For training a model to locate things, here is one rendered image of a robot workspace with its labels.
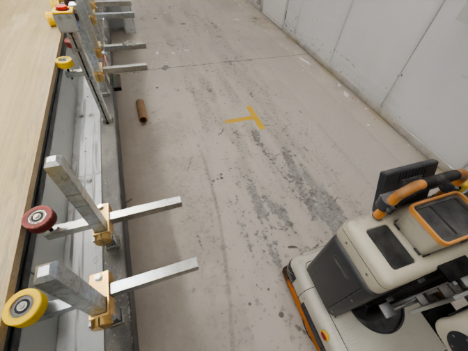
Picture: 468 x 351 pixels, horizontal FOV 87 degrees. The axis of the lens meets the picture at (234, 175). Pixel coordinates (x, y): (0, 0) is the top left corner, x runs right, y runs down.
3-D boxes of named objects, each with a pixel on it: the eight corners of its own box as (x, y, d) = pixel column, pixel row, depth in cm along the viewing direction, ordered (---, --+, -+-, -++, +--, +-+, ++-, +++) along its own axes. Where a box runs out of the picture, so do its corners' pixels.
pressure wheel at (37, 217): (52, 249, 77) (31, 232, 68) (35, 237, 79) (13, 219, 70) (74, 229, 82) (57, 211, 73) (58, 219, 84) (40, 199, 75)
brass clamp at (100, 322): (115, 274, 73) (110, 269, 69) (118, 324, 65) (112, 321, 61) (92, 281, 71) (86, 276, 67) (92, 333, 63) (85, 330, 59)
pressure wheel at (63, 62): (72, 74, 142) (63, 53, 133) (83, 77, 141) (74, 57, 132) (60, 80, 137) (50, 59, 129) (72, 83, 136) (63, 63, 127)
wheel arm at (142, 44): (146, 47, 164) (145, 40, 161) (146, 49, 162) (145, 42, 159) (74, 53, 153) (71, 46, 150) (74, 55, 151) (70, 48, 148)
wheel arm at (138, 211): (180, 200, 93) (180, 194, 90) (182, 208, 91) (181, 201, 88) (51, 232, 82) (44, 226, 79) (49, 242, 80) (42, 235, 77)
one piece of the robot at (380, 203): (358, 225, 97) (368, 173, 87) (425, 204, 106) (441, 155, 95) (381, 243, 87) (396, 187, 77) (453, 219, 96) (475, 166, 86)
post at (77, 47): (111, 117, 135) (76, 26, 100) (112, 122, 132) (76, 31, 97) (103, 118, 133) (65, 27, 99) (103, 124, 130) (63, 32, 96)
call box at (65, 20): (81, 27, 102) (73, 5, 96) (80, 34, 98) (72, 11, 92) (62, 28, 100) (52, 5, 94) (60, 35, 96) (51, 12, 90)
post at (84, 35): (109, 93, 150) (76, 0, 113) (110, 96, 148) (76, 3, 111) (103, 94, 149) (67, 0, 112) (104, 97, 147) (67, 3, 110)
